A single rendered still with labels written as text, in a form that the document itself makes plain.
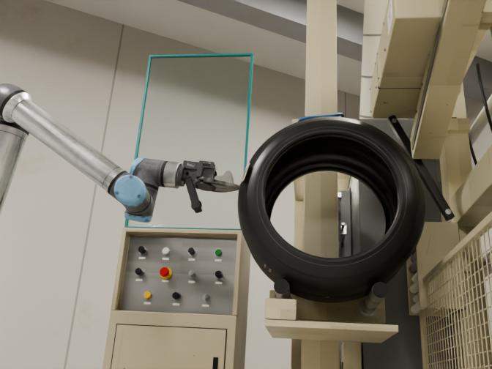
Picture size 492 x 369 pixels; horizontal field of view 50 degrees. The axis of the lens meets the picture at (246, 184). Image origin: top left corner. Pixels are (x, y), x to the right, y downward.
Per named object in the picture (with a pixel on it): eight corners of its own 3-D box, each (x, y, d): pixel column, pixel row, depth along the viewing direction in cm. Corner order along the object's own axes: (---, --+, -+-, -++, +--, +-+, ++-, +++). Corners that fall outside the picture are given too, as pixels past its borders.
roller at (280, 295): (278, 309, 183) (280, 296, 184) (291, 312, 182) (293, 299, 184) (271, 292, 151) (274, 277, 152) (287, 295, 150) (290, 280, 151)
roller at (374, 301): (359, 312, 179) (361, 299, 181) (373, 315, 179) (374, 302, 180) (371, 296, 147) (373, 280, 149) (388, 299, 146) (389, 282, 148)
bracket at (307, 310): (269, 318, 184) (269, 291, 188) (384, 323, 180) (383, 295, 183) (268, 317, 181) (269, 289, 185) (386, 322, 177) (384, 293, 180)
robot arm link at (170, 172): (161, 181, 173) (168, 191, 181) (175, 183, 172) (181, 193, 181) (167, 157, 176) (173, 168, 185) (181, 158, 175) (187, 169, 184)
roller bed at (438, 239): (408, 315, 192) (404, 236, 202) (451, 316, 190) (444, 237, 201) (419, 307, 173) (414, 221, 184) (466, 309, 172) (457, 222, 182)
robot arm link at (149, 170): (134, 188, 183) (140, 162, 186) (168, 192, 181) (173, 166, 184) (124, 179, 174) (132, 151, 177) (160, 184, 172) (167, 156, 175)
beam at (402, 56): (369, 119, 207) (368, 86, 212) (436, 119, 204) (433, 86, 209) (392, 18, 151) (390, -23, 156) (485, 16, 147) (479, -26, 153)
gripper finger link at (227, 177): (242, 170, 172) (215, 167, 174) (239, 187, 170) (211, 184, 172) (243, 174, 175) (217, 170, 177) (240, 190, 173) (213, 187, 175)
